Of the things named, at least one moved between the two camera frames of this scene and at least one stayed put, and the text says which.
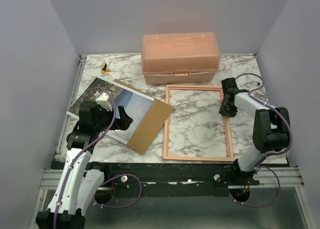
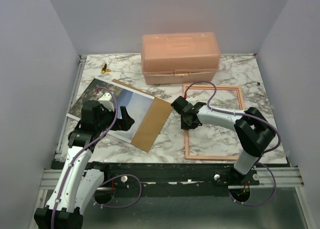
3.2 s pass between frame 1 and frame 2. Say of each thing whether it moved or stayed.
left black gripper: stayed
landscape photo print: stayed
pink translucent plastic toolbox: stayed
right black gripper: moved
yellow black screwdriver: stayed
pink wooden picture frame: moved
